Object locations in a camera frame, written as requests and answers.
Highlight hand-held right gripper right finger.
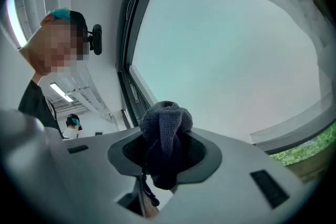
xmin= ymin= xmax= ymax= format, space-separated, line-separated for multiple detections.
xmin=152 ymin=127 xmax=320 ymax=224

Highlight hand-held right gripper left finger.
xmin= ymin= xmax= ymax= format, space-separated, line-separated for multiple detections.
xmin=0 ymin=109 xmax=149 ymax=224

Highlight dark blue cloth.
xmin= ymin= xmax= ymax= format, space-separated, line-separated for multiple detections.
xmin=138 ymin=101 xmax=194 ymax=207

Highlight white ceiling pipes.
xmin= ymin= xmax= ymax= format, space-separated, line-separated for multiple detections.
xmin=56 ymin=60 xmax=120 ymax=126

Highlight black printed t-shirt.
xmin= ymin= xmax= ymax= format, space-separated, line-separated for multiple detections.
xmin=17 ymin=80 xmax=65 ymax=140

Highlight long ceiling light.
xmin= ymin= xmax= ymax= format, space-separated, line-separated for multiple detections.
xmin=49 ymin=82 xmax=74 ymax=103
xmin=6 ymin=0 xmax=28 ymax=48

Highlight green outdoor bushes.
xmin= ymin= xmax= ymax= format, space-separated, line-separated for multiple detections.
xmin=270 ymin=123 xmax=336 ymax=166

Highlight person's head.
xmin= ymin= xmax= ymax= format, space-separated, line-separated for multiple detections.
xmin=18 ymin=9 xmax=90 ymax=79

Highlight black head camera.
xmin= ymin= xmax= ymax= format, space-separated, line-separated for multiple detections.
xmin=88 ymin=24 xmax=103 ymax=56

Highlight teal head strap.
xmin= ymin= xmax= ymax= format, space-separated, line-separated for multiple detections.
xmin=48 ymin=7 xmax=71 ymax=19

